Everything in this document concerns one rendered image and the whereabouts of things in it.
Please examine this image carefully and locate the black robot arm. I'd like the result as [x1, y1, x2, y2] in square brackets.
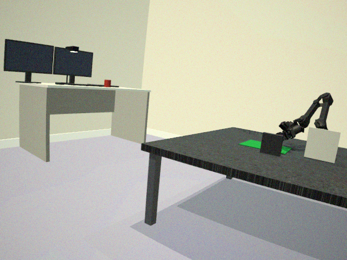
[279, 93, 333, 134]

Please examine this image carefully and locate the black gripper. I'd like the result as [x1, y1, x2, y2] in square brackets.
[276, 127, 297, 141]

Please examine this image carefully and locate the green circuit board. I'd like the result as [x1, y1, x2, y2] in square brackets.
[239, 140, 292, 155]

